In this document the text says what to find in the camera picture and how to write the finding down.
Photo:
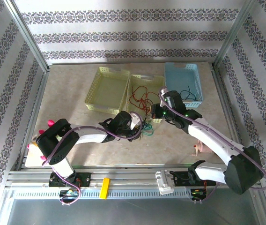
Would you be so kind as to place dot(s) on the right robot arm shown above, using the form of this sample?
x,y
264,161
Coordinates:
x,y
217,143

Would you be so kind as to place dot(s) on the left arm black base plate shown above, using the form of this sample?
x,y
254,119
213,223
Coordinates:
x,y
86,180

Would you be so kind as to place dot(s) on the pale pink figurine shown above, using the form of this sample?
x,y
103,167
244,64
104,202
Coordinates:
x,y
201,148

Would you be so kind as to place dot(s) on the yellow plastic clip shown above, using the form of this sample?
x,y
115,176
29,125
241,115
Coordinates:
x,y
105,187

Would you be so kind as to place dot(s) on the aluminium frame rail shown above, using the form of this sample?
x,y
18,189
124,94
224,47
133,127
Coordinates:
x,y
135,179

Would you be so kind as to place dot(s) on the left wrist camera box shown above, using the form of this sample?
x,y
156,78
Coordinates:
x,y
135,118

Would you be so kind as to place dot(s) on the grey metal panel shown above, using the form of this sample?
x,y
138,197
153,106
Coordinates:
x,y
133,212

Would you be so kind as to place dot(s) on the white plastic bracket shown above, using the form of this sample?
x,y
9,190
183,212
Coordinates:
x,y
164,182

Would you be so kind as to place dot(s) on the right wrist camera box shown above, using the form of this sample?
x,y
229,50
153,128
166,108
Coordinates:
x,y
167,99

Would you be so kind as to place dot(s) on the yellow perforated plastic basket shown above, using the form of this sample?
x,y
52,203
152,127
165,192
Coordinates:
x,y
105,89
147,80

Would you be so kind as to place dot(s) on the small circuit board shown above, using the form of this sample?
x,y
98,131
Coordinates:
x,y
68,193
197,193

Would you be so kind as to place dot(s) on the aluminium side rail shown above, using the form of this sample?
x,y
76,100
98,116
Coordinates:
x,y
226,100
37,100

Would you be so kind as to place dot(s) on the pink and green toy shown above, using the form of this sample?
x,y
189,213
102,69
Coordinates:
x,y
51,123

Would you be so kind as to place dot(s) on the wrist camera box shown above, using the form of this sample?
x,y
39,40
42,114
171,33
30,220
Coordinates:
x,y
167,99
135,118

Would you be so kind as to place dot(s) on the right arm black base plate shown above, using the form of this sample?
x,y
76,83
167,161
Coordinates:
x,y
181,179

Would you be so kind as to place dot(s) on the aluminium frame post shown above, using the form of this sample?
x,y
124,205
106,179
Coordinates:
x,y
27,35
233,32

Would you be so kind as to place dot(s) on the blue perforated plastic basket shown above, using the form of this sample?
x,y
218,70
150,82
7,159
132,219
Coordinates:
x,y
179,77

